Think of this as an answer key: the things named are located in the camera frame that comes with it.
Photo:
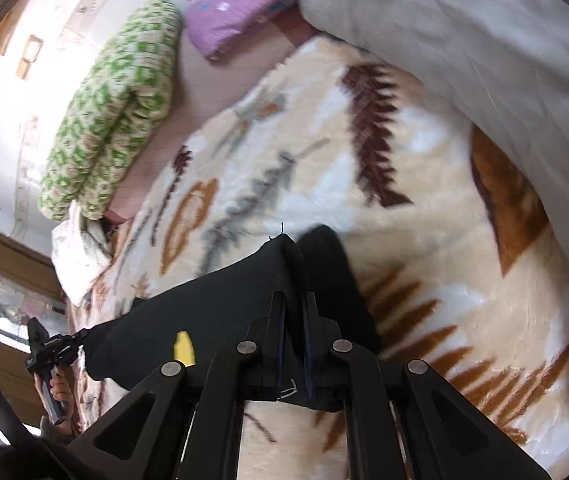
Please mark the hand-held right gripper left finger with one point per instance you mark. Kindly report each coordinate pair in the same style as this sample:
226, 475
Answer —
279, 350

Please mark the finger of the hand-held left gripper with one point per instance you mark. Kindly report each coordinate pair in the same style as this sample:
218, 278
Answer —
82, 336

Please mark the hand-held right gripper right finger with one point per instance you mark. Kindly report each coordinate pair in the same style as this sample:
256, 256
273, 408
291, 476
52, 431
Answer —
309, 350

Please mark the black pants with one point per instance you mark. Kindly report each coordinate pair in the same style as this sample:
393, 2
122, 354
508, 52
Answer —
204, 310

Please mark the person's left hand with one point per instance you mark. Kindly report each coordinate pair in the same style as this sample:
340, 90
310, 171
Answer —
59, 390

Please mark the white printed cloth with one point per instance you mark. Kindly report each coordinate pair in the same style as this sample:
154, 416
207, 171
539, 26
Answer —
77, 260

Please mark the brown wooden board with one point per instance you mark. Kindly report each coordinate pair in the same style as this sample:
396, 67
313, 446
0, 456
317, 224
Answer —
9, 255

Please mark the leaf print plush blanket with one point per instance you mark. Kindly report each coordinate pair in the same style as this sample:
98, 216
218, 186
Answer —
414, 240

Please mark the green white patterned pillow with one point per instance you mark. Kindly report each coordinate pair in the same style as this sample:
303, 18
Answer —
114, 105

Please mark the pink bed sheet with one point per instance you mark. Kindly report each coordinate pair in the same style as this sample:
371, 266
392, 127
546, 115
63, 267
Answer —
189, 90

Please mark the purple pillow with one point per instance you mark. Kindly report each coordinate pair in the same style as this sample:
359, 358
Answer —
234, 5

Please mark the grey quilt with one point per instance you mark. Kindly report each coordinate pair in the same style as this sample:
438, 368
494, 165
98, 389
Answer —
489, 45

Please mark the yellow wall frame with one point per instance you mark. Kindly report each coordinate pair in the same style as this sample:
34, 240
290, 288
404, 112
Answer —
30, 56

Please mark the brown wall frame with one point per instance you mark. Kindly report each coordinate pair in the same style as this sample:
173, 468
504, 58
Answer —
0, 32

